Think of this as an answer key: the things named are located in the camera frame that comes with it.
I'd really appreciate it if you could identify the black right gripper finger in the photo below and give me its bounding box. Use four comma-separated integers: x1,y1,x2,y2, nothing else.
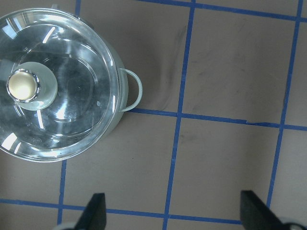
240,190,288,230

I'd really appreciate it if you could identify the glass pot lid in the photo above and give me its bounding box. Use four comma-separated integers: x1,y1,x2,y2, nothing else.
0,8,120,163

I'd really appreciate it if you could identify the pale green cooking pot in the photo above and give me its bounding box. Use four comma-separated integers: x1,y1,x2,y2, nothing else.
0,3,143,163

